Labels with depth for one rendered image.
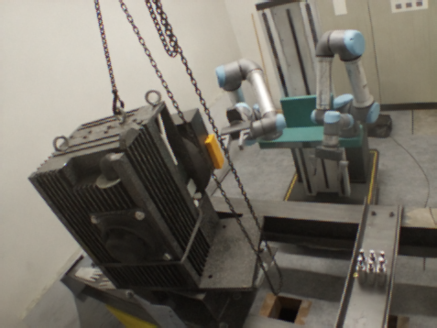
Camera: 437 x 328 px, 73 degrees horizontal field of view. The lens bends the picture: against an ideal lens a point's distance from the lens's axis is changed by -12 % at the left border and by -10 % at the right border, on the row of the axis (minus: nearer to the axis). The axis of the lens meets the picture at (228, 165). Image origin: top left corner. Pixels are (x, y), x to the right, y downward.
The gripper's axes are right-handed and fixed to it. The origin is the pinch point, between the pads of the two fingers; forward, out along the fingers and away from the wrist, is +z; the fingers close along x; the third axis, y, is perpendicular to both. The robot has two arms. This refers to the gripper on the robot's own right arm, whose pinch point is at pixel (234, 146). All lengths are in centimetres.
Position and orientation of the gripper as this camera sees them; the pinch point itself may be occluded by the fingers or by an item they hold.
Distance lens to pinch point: 128.0
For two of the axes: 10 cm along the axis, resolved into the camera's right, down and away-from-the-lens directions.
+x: -9.3, 2.0, 3.1
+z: -1.3, 6.1, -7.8
